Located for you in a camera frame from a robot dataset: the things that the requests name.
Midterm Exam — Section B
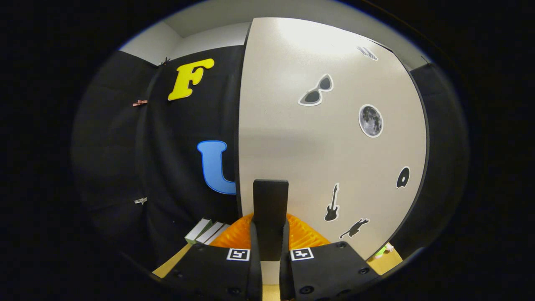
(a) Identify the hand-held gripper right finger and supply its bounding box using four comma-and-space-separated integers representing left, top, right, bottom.
278, 213, 382, 301

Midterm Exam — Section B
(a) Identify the pink and green toy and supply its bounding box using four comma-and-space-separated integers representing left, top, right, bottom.
373, 242, 395, 258

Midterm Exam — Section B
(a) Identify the black backdrop cloth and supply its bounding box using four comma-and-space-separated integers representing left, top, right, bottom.
71, 44, 469, 272

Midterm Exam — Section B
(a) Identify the green book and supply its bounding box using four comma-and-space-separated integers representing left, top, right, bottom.
185, 217, 213, 245

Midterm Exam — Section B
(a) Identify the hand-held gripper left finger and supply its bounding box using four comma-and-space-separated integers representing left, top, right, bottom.
161, 213, 263, 301

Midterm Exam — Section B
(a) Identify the beige cabinet door with handle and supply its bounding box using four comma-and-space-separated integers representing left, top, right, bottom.
235, 17, 428, 286

